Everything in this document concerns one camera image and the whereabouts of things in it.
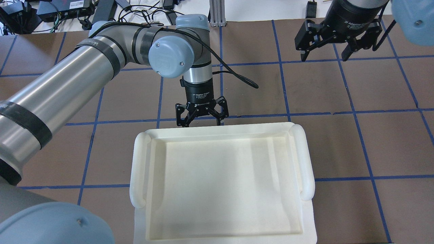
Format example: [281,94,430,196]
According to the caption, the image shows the white plastic tray box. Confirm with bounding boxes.
[129,122,317,244]

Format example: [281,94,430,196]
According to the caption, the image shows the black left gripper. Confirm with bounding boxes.
[176,78,229,127]

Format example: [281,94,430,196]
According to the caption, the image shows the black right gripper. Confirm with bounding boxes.
[294,0,387,62]

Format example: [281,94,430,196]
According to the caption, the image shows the aluminium frame post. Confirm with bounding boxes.
[209,0,227,27]

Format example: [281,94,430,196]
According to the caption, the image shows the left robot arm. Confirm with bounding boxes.
[1,14,215,244]

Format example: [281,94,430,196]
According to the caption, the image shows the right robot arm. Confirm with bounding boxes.
[294,0,434,61]

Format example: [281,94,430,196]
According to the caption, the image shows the black power adapter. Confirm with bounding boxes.
[91,0,117,24]

